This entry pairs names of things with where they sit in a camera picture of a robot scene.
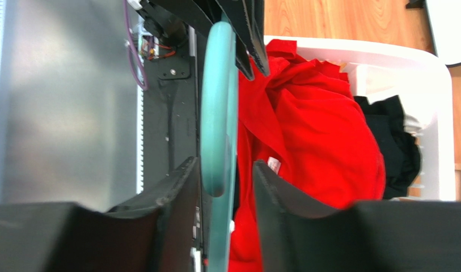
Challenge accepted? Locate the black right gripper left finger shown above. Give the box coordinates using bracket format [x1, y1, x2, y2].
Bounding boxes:
[0, 157, 200, 271]

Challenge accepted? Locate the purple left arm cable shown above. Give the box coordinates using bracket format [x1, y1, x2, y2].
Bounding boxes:
[122, 0, 150, 91]

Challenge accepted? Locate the white plastic laundry basket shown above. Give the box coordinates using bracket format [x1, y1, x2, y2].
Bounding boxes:
[263, 35, 458, 202]

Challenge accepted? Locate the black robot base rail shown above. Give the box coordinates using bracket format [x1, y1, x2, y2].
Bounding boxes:
[134, 22, 208, 272]

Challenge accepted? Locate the teal plastic hanger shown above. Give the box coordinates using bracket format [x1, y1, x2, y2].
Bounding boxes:
[200, 15, 238, 271]

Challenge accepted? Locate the black garment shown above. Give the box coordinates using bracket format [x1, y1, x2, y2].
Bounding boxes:
[354, 95, 421, 199]

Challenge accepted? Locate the white whiteboard with red writing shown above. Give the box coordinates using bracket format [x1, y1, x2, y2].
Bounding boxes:
[425, 0, 461, 67]

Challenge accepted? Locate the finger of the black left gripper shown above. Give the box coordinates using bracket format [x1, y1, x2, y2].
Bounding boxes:
[243, 0, 270, 76]
[216, 0, 255, 80]

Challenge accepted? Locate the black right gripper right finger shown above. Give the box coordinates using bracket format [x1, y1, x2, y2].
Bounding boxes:
[253, 161, 461, 271]

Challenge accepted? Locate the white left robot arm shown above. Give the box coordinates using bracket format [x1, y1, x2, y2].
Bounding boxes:
[128, 0, 270, 80]

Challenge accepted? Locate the red t shirt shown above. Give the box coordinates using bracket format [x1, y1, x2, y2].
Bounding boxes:
[229, 39, 386, 271]

